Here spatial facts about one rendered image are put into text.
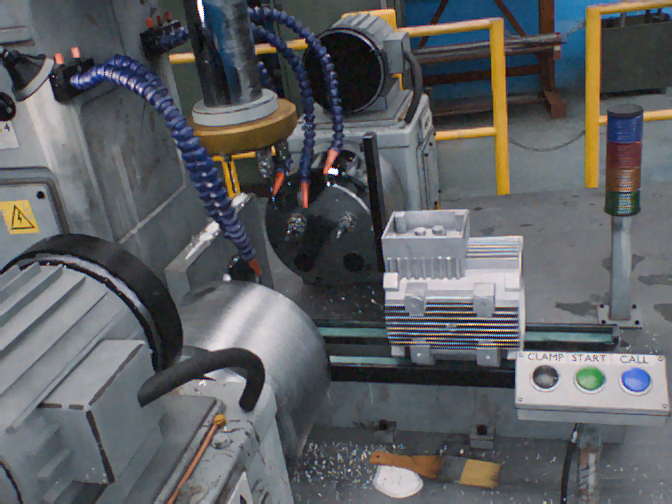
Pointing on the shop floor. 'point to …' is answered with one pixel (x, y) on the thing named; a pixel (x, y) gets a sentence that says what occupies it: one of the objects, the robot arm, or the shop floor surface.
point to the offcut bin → (635, 52)
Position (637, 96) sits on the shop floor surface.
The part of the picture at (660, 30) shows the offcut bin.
